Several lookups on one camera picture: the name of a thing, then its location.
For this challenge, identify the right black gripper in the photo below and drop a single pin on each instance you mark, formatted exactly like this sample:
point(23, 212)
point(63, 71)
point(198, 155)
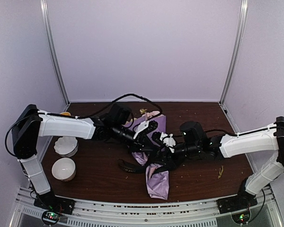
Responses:
point(168, 157)

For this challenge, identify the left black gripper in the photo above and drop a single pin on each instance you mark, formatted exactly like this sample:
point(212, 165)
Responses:
point(138, 144)

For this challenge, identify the purple pink wrapping paper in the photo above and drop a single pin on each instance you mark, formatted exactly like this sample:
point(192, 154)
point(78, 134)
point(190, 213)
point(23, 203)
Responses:
point(157, 184)

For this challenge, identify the black printed ribbon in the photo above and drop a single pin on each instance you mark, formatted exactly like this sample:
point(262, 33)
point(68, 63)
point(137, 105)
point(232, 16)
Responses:
point(140, 169)

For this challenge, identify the pink rose flower stem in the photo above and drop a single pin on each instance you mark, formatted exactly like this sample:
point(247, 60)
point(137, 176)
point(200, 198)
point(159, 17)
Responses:
point(149, 115)

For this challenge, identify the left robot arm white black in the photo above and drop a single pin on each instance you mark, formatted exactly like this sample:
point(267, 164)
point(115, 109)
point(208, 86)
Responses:
point(34, 123)

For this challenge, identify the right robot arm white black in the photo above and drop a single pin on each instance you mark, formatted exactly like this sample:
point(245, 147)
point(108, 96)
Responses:
point(196, 142)

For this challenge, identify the fallen green stem piece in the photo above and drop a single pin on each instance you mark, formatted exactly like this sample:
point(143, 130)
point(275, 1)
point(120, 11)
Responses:
point(220, 173)

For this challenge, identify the white scalloped bowl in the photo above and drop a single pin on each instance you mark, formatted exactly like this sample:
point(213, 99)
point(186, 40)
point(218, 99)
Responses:
point(66, 146)

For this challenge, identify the white round bowl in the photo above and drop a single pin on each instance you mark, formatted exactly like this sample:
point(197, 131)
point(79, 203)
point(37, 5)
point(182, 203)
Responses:
point(64, 169)

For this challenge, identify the patterned white mug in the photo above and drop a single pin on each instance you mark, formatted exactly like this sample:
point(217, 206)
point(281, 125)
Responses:
point(66, 113)

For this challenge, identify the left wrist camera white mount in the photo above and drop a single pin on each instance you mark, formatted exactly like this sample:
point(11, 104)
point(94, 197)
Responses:
point(145, 127)

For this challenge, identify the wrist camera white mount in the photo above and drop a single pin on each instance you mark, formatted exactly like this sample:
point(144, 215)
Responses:
point(164, 140)
point(145, 127)

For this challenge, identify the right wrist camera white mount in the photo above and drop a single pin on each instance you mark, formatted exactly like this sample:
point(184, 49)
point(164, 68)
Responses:
point(164, 140)

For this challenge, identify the aluminium front rail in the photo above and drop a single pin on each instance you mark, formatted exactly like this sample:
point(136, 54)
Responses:
point(201, 213)

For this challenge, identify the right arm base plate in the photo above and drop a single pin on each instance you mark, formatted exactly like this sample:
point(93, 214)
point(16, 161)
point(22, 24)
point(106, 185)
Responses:
point(235, 203)

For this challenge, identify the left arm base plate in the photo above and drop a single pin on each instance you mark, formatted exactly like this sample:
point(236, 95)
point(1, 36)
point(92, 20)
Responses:
point(56, 204)

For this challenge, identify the left aluminium corner post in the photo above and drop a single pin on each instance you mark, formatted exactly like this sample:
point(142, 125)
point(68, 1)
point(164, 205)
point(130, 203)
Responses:
point(53, 54)

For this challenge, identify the aluminium corner post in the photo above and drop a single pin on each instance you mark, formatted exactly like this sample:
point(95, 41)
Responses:
point(53, 54)
point(236, 49)

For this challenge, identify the right aluminium corner post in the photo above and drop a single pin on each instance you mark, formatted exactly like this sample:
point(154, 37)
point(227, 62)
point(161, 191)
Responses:
point(236, 49)

